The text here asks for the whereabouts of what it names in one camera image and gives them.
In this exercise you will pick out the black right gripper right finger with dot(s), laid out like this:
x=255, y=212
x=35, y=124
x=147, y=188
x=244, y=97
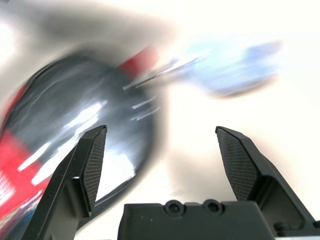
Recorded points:
x=240, y=160

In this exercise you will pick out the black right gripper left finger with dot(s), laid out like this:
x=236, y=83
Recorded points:
x=72, y=162

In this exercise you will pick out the red black paddle case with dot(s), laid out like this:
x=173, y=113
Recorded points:
x=17, y=160

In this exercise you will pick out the black rubber ping-pong paddle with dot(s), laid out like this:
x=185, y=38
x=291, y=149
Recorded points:
x=82, y=100

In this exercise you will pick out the white grey plush toy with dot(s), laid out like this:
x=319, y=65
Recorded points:
x=232, y=67

